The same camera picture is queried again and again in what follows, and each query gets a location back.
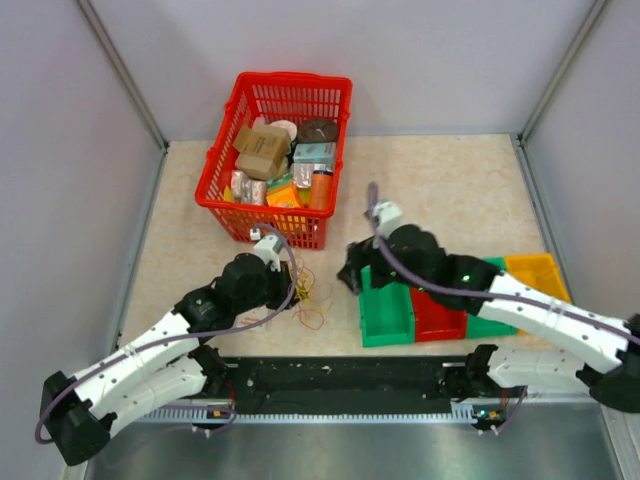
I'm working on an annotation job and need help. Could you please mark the red plastic bin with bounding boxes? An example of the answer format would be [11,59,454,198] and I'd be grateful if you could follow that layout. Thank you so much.
[410,289,467,343]

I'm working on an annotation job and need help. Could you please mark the left green plastic bin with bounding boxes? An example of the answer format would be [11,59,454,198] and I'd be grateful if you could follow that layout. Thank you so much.
[358,267,415,348]

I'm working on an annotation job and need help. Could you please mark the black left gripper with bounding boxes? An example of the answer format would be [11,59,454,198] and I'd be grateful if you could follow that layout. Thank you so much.
[235,259,307,314]

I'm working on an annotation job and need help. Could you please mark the white round plate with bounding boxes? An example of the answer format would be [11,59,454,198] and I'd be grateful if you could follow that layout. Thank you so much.
[252,116,298,141]

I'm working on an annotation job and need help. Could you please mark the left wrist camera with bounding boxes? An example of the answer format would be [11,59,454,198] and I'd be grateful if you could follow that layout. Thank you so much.
[249,226,283,272]

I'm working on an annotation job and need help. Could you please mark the pink wrapped snack pack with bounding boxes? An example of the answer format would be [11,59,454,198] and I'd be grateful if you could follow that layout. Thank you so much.
[230,170,267,206]

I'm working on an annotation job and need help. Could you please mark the yellow and red wires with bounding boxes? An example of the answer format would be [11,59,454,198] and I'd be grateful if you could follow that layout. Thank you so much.
[287,247,336,332]

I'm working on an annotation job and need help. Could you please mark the orange bottle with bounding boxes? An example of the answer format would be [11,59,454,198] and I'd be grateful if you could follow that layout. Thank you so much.
[309,170,333,210]

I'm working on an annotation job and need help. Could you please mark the grey slotted cable duct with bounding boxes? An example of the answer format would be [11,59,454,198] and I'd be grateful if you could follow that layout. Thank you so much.
[144,402,476,425]

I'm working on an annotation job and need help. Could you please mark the green plastic bin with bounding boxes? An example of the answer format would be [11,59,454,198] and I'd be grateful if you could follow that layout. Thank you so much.
[358,267,415,348]
[467,257,521,341]

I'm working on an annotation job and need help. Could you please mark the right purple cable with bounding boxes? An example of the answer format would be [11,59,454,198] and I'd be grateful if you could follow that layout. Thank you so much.
[365,182,640,431]

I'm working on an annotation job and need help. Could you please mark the white tissue pack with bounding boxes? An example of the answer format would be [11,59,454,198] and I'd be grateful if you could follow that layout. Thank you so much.
[236,307,272,326]

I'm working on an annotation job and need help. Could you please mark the yellow plastic bin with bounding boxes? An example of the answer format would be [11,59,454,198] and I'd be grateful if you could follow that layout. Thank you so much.
[504,253,572,303]

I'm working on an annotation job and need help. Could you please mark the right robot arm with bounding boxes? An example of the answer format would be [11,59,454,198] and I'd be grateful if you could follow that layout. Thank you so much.
[337,225,639,413]

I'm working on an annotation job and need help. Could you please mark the small brown cardboard box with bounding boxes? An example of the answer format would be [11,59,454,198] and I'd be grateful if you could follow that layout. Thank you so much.
[235,153,284,181]

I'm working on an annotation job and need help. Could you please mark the silver foil snack pack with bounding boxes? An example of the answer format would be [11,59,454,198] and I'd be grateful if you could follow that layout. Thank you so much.
[290,163,333,189]

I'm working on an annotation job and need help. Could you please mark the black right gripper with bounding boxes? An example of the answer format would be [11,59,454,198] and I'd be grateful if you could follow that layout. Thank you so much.
[338,235,432,295]

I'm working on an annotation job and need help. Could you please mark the right green plastic bin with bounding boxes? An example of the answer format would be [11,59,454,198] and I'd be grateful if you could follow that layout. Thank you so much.
[467,257,521,341]

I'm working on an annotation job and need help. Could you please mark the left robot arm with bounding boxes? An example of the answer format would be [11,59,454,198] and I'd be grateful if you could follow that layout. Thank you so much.
[34,251,298,466]

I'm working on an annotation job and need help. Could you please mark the red plastic shopping basket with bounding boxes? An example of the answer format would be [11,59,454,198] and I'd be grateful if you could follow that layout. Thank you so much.
[194,72,353,250]

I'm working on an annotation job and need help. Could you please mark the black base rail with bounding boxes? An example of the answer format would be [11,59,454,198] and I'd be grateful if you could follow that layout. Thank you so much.
[219,355,506,416]

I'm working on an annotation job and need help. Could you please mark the orange yellow sticky notes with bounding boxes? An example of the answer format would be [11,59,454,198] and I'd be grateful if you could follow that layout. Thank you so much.
[266,180,303,208]

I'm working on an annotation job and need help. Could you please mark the teal snack box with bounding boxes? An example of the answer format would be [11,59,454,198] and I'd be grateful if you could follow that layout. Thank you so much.
[293,142,337,165]

